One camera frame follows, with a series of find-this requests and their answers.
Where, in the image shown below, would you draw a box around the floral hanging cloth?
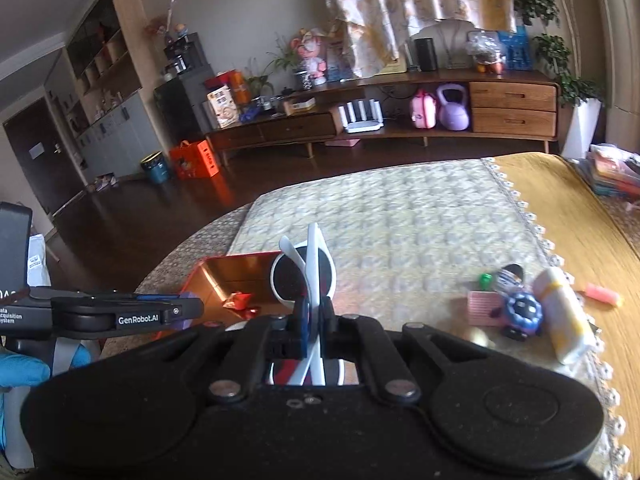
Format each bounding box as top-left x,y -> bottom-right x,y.
324,0 -> 518,77

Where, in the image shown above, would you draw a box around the black speaker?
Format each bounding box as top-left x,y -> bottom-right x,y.
415,37 -> 439,72

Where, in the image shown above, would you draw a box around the stack of books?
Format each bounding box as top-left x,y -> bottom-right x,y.
575,144 -> 640,198

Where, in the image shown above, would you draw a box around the pink doll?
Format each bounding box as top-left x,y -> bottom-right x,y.
292,27 -> 333,86

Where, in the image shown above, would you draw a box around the teal bucket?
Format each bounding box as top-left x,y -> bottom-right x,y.
140,151 -> 171,184

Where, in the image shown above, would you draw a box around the dark wooden door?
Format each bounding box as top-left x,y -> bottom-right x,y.
2,96 -> 83,221

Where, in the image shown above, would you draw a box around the pair of shoes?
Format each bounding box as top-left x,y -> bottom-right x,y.
87,173 -> 120,192

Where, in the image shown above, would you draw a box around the pink small box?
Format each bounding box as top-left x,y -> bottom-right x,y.
467,287 -> 511,327

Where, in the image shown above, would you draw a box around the green indoor tree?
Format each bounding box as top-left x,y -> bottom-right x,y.
510,0 -> 606,106

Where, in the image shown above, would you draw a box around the pink tube with green cap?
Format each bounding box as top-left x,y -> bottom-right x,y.
582,282 -> 625,308

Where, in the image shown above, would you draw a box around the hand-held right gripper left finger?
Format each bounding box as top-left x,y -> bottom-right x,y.
180,300 -> 309,405

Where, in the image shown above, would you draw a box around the person's left hand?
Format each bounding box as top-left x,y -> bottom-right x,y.
0,345 -> 93,392

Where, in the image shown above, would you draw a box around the red foil wrapper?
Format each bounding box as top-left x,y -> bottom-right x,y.
222,291 -> 263,319

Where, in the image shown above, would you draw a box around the black coffee machine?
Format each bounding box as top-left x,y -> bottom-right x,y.
164,32 -> 208,78

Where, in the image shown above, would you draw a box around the orange gift box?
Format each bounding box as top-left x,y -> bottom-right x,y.
169,140 -> 222,181

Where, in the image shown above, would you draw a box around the white yellow towel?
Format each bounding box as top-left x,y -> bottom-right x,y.
531,266 -> 598,365

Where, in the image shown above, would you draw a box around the cereal box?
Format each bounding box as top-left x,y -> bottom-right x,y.
206,85 -> 239,130

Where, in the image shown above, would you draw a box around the white router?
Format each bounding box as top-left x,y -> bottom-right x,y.
337,100 -> 385,134

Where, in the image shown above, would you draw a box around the wooden wall cabinet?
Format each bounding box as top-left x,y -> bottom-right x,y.
45,0 -> 171,191

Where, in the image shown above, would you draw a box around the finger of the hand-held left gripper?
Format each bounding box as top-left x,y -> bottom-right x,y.
50,296 -> 204,339

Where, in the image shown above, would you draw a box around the purple kettlebell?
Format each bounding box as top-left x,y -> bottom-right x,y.
436,83 -> 472,132

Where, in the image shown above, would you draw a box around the white sunglasses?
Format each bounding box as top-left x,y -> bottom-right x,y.
270,222 -> 346,387

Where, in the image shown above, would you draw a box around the blue round toy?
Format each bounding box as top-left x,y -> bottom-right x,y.
501,290 -> 547,342

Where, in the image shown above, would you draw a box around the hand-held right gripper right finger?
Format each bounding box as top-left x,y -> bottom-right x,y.
319,297 -> 451,405

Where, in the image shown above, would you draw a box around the pink small backpack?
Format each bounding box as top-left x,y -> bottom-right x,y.
410,89 -> 439,131

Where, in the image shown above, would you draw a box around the small potted plant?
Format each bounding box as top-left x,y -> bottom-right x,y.
245,35 -> 306,98

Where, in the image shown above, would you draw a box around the plastic bag of fruit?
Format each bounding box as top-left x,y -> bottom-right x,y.
465,30 -> 506,75

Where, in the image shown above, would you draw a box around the blue box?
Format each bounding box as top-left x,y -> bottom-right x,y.
497,25 -> 533,72

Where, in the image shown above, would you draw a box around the yellow bed cover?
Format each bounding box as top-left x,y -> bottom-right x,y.
492,152 -> 640,480

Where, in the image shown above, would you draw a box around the black mini fridge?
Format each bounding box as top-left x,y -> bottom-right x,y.
152,67 -> 218,148

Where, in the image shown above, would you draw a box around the wooden tv cabinet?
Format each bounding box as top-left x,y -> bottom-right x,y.
204,69 -> 560,166

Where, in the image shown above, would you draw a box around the white planter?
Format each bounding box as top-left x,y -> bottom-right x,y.
560,97 -> 603,160

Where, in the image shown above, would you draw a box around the red tin box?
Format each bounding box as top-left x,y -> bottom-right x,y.
150,250 -> 287,342

